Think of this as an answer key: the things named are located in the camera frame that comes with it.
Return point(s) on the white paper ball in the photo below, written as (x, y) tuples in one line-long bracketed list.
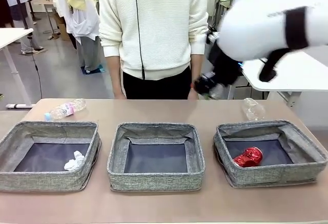
[(74, 162)]

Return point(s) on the person's right hand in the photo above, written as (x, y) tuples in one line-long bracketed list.
[(120, 97)]

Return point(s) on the person's left hand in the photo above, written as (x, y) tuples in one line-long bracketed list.
[(192, 94)]

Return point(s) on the person's left forearm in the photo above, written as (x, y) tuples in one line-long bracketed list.
[(196, 67)]

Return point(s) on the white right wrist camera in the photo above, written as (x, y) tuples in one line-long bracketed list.
[(212, 38)]

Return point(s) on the crushed red can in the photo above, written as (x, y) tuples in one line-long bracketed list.
[(249, 157)]

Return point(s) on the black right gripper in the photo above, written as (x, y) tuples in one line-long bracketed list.
[(225, 67)]

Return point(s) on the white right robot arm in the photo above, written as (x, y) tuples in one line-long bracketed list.
[(256, 24)]

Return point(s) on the crushed clear plastic cup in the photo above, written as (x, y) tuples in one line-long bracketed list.
[(253, 110)]

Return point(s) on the small white table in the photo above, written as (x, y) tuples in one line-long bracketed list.
[(12, 35)]

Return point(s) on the large white table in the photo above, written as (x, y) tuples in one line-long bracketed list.
[(294, 80)]

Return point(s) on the person's white knit sweater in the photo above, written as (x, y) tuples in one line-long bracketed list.
[(159, 29)]

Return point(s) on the bystander in yellow top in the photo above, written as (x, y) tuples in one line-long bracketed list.
[(82, 16)]

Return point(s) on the clear bottle with pink label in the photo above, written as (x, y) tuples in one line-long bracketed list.
[(64, 110)]

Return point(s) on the person's black trousers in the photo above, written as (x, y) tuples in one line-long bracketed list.
[(159, 88)]

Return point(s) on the grey fabric basket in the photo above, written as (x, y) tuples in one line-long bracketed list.
[(269, 176), (38, 180), (153, 180)]

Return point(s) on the person's right forearm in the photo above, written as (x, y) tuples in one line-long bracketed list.
[(114, 75)]

